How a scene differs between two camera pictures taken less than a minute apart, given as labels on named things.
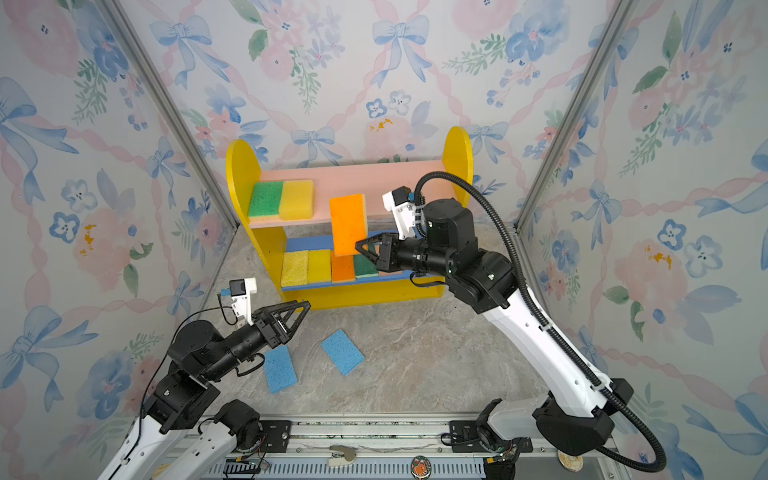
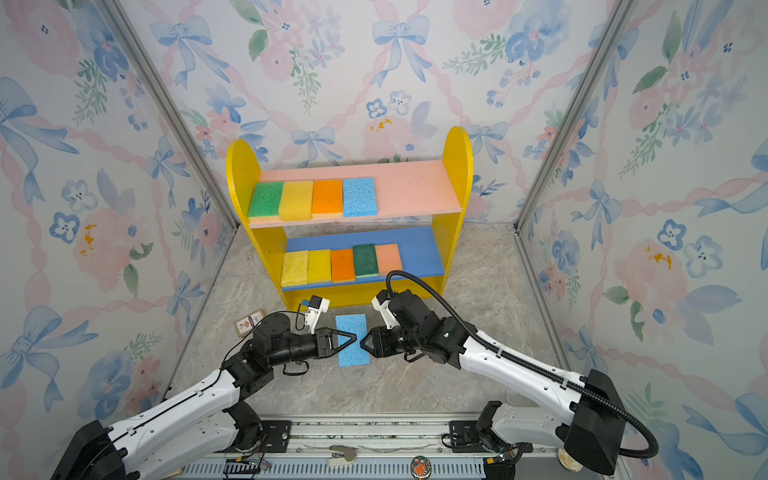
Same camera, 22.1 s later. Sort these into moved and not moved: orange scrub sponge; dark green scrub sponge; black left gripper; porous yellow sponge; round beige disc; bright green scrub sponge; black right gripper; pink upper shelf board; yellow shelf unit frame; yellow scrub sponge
Moved: black left gripper; black right gripper
Not moved: orange scrub sponge; bright green scrub sponge; round beige disc; dark green scrub sponge; yellow scrub sponge; porous yellow sponge; pink upper shelf board; yellow shelf unit frame
